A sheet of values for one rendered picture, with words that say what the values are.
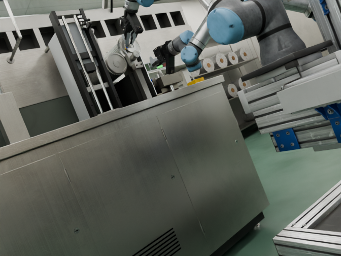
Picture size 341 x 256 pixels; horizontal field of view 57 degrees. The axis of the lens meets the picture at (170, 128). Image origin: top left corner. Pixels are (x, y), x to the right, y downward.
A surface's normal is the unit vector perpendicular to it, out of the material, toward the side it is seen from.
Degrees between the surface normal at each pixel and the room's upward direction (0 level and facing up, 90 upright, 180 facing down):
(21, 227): 90
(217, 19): 97
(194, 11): 90
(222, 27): 97
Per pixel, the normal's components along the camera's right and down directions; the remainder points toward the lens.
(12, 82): 0.57, -0.21
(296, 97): -0.78, 0.33
